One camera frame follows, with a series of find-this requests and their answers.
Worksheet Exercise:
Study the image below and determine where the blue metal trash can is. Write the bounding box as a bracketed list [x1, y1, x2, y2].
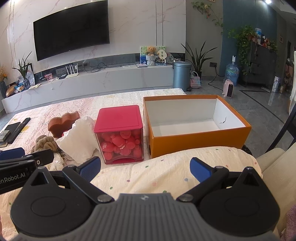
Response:
[173, 61, 192, 91]

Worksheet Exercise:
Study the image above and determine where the dark cabinet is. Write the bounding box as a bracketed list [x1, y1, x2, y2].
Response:
[242, 42, 277, 89]

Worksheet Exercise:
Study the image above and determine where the white wifi router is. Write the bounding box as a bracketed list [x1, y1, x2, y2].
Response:
[66, 63, 79, 78]

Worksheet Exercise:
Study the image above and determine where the tall green floor plant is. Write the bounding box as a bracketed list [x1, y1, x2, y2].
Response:
[181, 41, 217, 77]

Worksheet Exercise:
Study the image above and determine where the dotted cream blanket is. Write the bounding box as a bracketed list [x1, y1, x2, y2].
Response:
[0, 146, 263, 241]

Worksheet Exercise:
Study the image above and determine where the teddy bear figure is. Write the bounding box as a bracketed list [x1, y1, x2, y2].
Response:
[146, 46, 156, 66]

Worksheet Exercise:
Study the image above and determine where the woven pastel basket bag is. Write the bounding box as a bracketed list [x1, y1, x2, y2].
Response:
[190, 71, 201, 89]

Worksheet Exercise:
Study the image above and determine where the red lidded toy box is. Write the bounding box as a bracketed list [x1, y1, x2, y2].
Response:
[94, 105, 144, 165]

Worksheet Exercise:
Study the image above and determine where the potted plant glass vase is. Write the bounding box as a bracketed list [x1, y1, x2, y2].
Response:
[13, 52, 31, 90]

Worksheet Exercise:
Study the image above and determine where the black notebook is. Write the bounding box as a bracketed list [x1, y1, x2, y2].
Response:
[1, 122, 20, 145]

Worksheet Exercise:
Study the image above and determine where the grey small box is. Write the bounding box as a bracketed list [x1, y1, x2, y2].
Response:
[0, 130, 10, 142]

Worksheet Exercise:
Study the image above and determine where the orange cardboard box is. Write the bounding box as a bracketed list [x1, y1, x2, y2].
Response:
[143, 95, 251, 158]

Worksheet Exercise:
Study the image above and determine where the white marble tv console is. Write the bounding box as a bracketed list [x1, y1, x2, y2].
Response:
[1, 65, 174, 113]

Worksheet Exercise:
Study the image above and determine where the pink space heater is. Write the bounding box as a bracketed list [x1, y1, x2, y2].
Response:
[223, 79, 234, 97]

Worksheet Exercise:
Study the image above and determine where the blue water jug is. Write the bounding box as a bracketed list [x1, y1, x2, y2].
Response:
[224, 55, 239, 86]

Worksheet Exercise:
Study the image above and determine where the black remote control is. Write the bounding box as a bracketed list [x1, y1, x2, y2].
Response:
[8, 118, 31, 144]

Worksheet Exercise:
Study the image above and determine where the dried yellow flower vase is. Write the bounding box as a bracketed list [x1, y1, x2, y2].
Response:
[0, 66, 7, 98]

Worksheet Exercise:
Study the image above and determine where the hanging ivy plant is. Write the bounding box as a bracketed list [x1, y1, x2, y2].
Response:
[228, 25, 255, 75]

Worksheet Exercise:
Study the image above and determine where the black wall television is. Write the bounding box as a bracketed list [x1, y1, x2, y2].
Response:
[33, 1, 110, 61]

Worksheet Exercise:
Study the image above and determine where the white plastic bag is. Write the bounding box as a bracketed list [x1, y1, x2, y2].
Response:
[56, 116, 100, 164]

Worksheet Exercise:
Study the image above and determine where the beige knitted plush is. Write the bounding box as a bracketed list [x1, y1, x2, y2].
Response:
[31, 135, 60, 153]

